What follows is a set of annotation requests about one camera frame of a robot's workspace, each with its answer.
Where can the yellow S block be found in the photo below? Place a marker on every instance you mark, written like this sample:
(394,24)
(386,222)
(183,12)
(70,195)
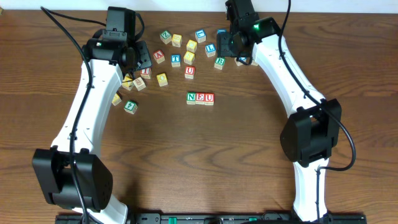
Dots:
(189,57)

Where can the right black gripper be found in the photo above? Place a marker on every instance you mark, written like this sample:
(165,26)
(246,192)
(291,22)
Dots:
(224,44)

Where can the yellow block far left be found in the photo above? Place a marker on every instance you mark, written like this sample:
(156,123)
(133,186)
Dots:
(116,99)

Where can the yellow block top row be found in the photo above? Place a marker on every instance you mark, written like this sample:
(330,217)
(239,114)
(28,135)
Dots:
(177,40)

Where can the red u block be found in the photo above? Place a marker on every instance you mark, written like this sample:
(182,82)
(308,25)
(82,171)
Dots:
(189,72)
(209,99)

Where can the red E block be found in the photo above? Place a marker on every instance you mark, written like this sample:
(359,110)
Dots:
(199,98)

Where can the green Z block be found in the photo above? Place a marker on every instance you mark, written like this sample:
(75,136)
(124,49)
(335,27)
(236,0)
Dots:
(166,37)

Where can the blue block top row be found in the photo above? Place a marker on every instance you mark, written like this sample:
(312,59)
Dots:
(200,35)

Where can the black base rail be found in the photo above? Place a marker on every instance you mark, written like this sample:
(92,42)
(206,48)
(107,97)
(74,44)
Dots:
(269,217)

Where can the red I block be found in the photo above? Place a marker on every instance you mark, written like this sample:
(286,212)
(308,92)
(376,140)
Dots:
(146,73)

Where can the blue L block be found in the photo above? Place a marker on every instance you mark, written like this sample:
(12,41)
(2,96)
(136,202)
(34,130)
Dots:
(210,50)

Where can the blue T block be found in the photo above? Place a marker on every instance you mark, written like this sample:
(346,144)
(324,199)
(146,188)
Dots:
(175,60)

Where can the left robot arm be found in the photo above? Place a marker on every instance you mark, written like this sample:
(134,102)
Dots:
(70,173)

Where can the red A block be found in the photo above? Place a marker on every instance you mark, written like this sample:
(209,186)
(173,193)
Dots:
(159,56)

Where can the blue P block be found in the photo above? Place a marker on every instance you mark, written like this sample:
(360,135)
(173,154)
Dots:
(240,61)

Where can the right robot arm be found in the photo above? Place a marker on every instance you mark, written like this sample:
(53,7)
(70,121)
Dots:
(309,134)

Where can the yellow O block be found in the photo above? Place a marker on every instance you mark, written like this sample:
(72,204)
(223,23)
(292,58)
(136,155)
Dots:
(162,79)

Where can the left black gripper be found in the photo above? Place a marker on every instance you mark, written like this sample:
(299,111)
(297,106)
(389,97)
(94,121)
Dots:
(143,55)

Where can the green R block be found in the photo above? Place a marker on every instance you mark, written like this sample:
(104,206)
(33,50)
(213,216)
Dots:
(254,63)

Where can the green N block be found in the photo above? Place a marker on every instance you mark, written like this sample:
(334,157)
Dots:
(191,98)

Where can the blue D block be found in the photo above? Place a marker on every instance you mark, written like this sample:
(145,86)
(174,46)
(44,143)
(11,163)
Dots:
(221,31)

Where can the plain wooden picture block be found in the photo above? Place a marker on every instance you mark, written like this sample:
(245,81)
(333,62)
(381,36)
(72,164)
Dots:
(139,84)

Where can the yellow block beside V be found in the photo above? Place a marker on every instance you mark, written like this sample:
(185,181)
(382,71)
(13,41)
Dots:
(127,83)

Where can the yellow C block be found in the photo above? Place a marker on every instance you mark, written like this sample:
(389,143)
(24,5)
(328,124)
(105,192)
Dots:
(192,46)

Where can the green 4 block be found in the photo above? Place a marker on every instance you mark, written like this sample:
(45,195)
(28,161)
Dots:
(130,107)

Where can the green B block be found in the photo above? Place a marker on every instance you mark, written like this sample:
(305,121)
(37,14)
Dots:
(219,63)

